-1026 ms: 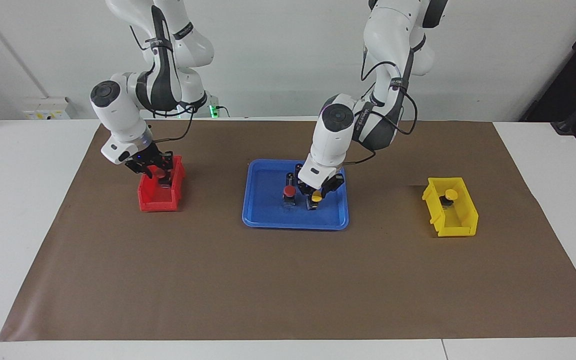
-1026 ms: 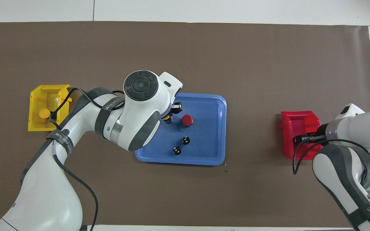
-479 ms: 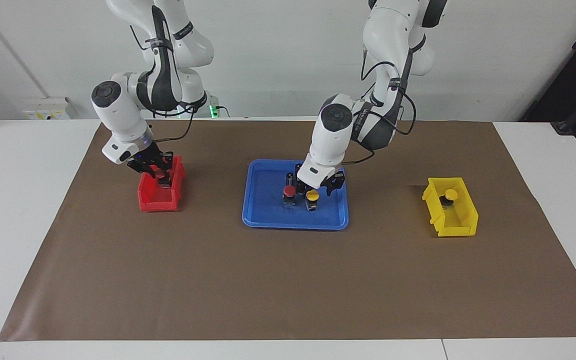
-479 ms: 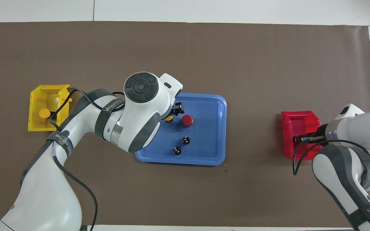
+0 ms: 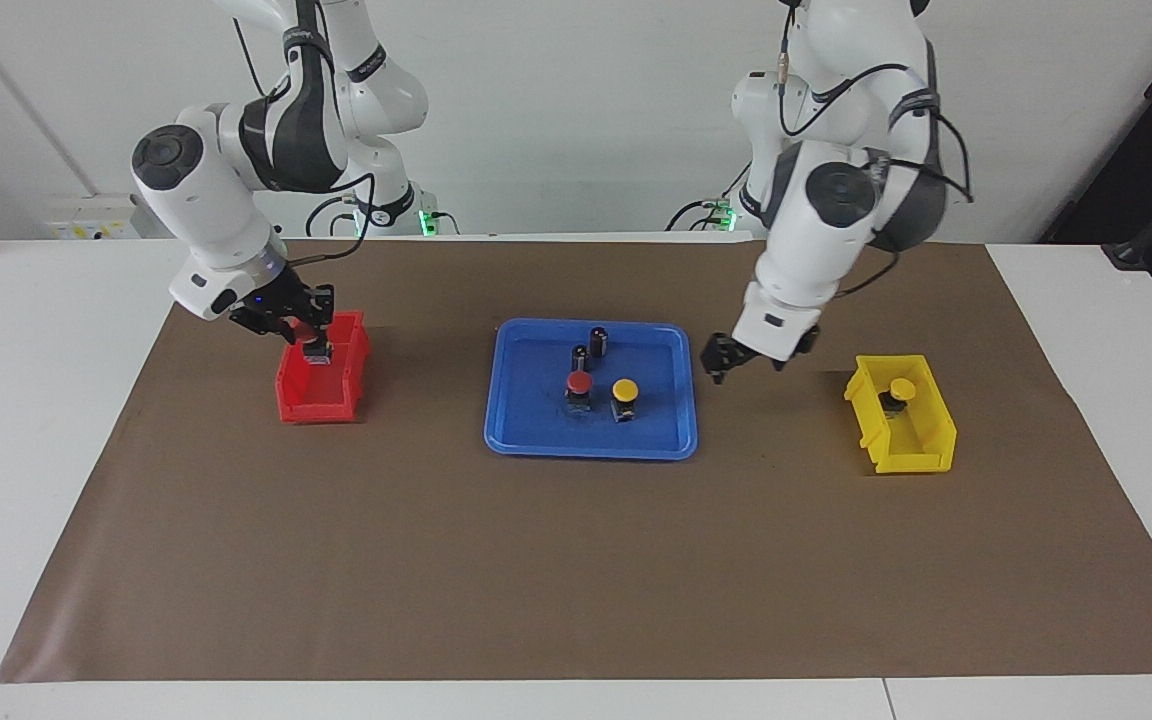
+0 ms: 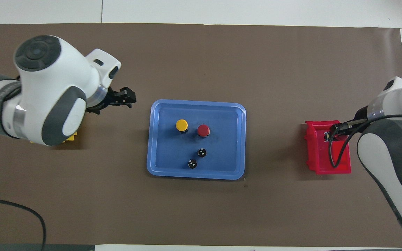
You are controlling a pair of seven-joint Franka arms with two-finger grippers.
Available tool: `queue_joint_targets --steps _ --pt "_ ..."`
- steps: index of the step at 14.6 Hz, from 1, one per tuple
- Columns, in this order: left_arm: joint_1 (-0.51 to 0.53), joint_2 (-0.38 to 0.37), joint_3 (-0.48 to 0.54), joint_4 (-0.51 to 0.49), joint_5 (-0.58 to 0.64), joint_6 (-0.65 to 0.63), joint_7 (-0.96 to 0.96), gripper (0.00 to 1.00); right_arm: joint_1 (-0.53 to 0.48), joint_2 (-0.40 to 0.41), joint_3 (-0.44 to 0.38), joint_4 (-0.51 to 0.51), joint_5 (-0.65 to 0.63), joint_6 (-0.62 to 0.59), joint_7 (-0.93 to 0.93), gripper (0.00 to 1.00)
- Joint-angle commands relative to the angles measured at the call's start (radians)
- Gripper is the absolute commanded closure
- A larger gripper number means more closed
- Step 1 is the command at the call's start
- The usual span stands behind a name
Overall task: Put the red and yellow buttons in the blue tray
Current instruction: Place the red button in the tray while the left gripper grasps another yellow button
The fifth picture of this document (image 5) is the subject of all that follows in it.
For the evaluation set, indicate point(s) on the blue plastic tray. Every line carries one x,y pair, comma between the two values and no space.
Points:
656,420

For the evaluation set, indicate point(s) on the white wall socket strip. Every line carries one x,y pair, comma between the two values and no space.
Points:
86,215

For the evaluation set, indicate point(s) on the red push button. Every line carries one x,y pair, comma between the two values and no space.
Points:
579,384
310,332

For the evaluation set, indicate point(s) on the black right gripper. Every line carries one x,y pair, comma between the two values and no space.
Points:
281,305

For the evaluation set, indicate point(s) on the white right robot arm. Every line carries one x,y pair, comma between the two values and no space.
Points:
206,190

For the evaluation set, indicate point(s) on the black cylindrical capacitor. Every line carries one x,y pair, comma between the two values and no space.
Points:
579,355
598,341

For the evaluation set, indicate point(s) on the red plastic bin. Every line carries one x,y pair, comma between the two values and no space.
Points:
288,395

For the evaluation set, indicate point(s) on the brown paper mat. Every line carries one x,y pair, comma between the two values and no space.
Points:
536,560

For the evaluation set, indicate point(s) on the yellow push button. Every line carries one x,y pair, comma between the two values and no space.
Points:
901,388
624,389

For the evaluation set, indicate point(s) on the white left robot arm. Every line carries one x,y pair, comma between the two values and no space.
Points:
826,200

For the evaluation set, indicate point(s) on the yellow plastic bin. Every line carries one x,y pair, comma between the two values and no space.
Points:
941,425

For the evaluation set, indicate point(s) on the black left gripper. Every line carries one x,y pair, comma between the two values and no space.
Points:
748,355

